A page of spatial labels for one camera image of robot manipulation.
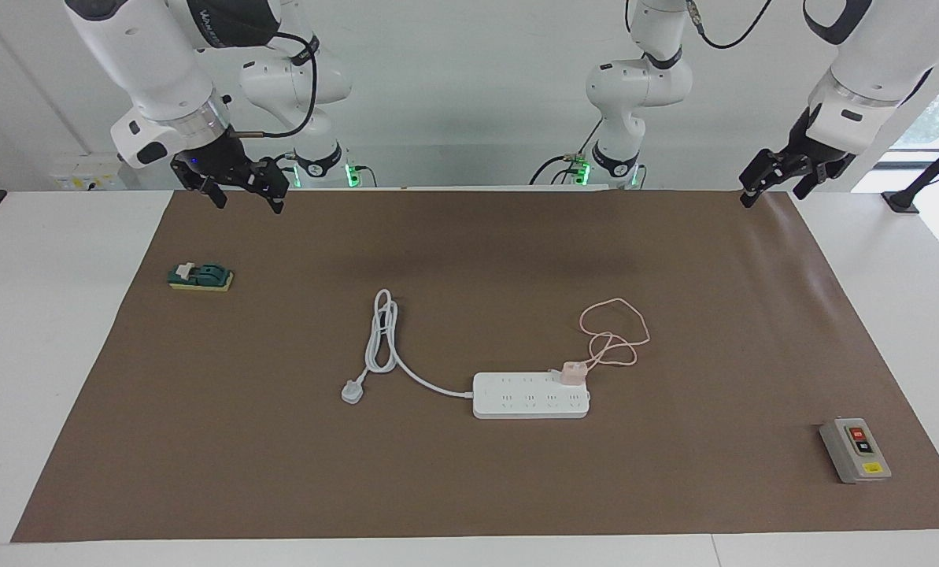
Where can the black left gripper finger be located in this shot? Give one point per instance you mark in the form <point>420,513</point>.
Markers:
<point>760,175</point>
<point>806,181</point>

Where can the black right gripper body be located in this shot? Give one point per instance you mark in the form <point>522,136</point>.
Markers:
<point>213,157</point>

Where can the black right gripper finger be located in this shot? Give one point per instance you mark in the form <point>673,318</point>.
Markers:
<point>217,193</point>
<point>272,181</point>

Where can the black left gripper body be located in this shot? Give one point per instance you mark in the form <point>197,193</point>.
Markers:
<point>800,146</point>

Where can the pink charger adapter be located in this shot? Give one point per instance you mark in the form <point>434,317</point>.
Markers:
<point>573,373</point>

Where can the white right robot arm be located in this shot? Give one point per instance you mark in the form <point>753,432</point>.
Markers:
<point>154,71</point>

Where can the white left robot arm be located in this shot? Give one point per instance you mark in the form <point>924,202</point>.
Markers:
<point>634,87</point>

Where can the white power strip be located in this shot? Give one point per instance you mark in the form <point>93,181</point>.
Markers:
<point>524,398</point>

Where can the black stand with slanted pole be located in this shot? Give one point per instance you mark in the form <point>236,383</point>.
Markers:
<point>902,201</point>

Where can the brown table mat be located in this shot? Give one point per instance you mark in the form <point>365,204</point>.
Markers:
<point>469,488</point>

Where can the green knife switch yellow base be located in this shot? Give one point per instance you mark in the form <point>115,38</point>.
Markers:
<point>201,277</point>

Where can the white wall outlet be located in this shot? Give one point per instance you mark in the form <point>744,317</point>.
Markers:
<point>83,181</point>

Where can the grey on-off switch box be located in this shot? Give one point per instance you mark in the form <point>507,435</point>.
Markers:
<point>851,453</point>

